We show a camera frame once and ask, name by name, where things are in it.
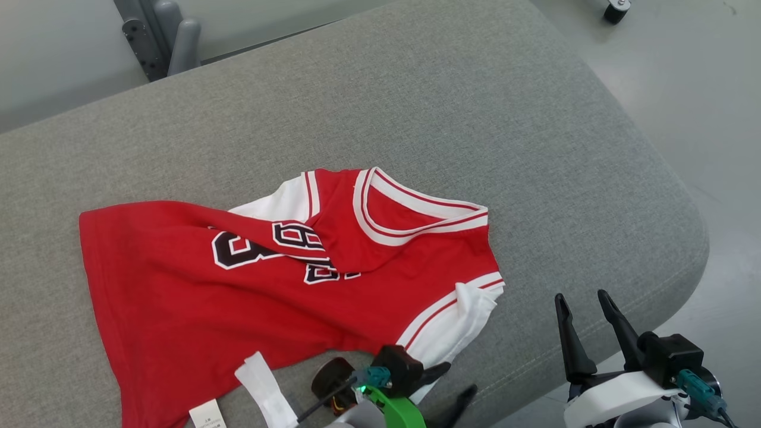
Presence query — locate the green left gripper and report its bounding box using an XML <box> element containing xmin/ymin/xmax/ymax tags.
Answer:
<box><xmin>357</xmin><ymin>361</ymin><xmax>479</xmax><ymax>428</ymax></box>

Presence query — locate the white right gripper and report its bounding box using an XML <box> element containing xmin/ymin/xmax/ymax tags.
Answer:
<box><xmin>555</xmin><ymin>289</ymin><xmax>685</xmax><ymax>428</ymax></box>

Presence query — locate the red basketball jersey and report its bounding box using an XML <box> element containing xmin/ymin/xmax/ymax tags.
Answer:
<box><xmin>78</xmin><ymin>166</ymin><xmax>506</xmax><ymax>428</ymax></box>

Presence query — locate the white tape tag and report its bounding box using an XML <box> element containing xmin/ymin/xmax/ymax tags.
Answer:
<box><xmin>235</xmin><ymin>351</ymin><xmax>298</xmax><ymax>428</ymax></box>

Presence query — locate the grey fabric sofa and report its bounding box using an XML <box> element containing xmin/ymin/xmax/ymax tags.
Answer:
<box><xmin>0</xmin><ymin>0</ymin><xmax>710</xmax><ymax>428</ymax></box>

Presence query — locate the black caster wheel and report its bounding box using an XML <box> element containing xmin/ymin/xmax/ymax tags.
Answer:
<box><xmin>603</xmin><ymin>0</ymin><xmax>632</xmax><ymax>24</ymax></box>

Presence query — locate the teal left camera connector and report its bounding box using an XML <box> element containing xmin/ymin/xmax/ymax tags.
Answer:
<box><xmin>351</xmin><ymin>367</ymin><xmax>393</xmax><ymax>390</ymax></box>

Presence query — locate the teal camera connector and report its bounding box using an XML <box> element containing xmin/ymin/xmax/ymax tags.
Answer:
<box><xmin>351</xmin><ymin>367</ymin><xmax>393</xmax><ymax>390</ymax></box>
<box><xmin>677</xmin><ymin>369</ymin><xmax>728</xmax><ymax>415</ymax></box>

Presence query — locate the teal right camera connector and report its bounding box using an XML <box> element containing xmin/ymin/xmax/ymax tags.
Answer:
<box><xmin>677</xmin><ymin>369</ymin><xmax>728</xmax><ymax>415</ymax></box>

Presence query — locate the black left camera cable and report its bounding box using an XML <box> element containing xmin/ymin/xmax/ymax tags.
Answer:
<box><xmin>296</xmin><ymin>380</ymin><xmax>359</xmax><ymax>424</ymax></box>

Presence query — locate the grey metal stand post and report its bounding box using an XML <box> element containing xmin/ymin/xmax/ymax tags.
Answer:
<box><xmin>113</xmin><ymin>0</ymin><xmax>203</xmax><ymax>83</ymax></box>

